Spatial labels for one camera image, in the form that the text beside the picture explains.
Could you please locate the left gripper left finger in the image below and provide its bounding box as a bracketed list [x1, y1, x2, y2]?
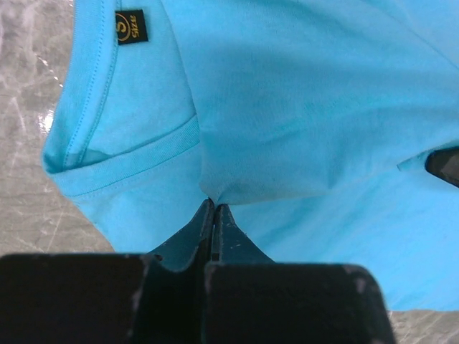
[1, 200, 214, 343]

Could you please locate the teal t-shirt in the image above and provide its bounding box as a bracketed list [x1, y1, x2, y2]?
[42, 1, 458, 311]

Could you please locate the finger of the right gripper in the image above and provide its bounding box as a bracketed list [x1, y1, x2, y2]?
[425, 147, 459, 188]

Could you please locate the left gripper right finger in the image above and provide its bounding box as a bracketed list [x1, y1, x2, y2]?
[202, 206, 394, 343]

